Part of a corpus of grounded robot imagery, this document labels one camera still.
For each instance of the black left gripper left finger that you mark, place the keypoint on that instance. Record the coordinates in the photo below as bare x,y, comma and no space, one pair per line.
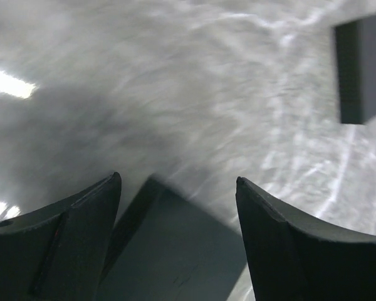
58,252

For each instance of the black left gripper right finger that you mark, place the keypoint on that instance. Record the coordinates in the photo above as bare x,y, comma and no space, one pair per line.
293,255

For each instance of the black network switch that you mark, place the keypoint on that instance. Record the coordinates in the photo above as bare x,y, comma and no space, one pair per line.
171,249

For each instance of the dark network switch far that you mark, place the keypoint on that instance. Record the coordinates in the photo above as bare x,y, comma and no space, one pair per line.
355,58

